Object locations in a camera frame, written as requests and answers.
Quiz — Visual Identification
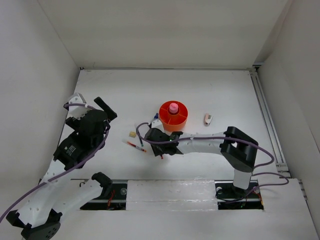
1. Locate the green gel pen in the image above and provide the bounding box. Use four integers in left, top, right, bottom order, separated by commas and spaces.
136, 128, 144, 147

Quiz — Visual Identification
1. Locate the clear blue-cap spray bottle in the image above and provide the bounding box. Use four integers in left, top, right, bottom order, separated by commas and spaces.
152, 112, 159, 122

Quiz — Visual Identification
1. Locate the pink glue bottle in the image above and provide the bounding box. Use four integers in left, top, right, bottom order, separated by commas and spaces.
168, 102, 179, 115

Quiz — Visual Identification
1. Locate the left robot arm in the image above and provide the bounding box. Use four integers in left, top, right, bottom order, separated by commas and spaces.
1, 93, 117, 240

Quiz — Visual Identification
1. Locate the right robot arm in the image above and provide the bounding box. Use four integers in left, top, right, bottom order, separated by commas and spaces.
144, 126, 259, 197

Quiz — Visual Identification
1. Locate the small yellow eraser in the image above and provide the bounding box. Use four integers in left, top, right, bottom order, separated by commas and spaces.
129, 131, 137, 138

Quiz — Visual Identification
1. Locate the orange round compartment container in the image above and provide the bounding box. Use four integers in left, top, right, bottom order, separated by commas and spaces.
158, 100, 188, 132

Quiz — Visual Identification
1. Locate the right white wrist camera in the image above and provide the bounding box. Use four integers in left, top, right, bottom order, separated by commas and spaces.
149, 119, 165, 132

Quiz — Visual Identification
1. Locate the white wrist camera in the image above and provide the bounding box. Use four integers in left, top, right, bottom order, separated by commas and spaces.
63, 92, 90, 120
149, 119, 165, 132

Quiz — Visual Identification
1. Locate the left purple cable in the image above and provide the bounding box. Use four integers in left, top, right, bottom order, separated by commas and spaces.
0, 102, 111, 223

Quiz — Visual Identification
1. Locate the purple cable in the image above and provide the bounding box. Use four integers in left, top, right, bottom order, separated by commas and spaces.
136, 121, 290, 201
0, 102, 111, 223

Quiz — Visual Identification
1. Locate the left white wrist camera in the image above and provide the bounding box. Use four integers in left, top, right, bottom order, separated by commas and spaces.
63, 92, 90, 120

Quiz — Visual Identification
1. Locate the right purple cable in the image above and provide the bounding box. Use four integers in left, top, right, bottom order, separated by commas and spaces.
136, 121, 290, 201

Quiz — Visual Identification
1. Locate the aluminium frame rail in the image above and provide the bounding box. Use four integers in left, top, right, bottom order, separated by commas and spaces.
249, 64, 308, 201

